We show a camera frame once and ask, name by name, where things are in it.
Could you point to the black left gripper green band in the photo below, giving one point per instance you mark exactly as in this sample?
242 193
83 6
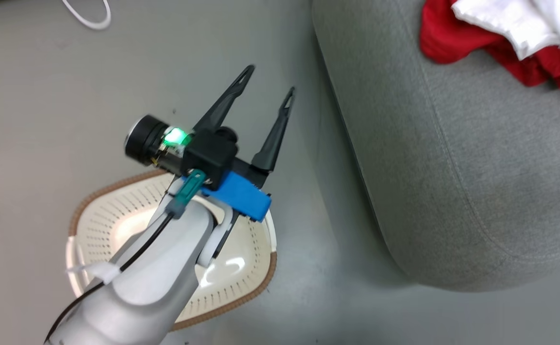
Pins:
153 139

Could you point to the red t-shirt with print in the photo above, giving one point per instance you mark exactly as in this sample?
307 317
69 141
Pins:
457 40

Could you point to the white garment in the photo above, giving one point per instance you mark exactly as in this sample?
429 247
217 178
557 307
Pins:
524 24

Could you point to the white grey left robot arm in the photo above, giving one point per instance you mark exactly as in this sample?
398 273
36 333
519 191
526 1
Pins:
145 282

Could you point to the cream laundry basket brown rim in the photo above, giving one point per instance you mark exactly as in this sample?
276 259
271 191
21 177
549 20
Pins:
117 215

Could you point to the grey fabric sofa seat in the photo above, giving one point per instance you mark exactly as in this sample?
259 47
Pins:
452 167

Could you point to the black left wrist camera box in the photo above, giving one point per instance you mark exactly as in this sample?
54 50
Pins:
210 153

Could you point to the blue camera mount bracket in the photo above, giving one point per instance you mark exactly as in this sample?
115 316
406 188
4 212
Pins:
241 194

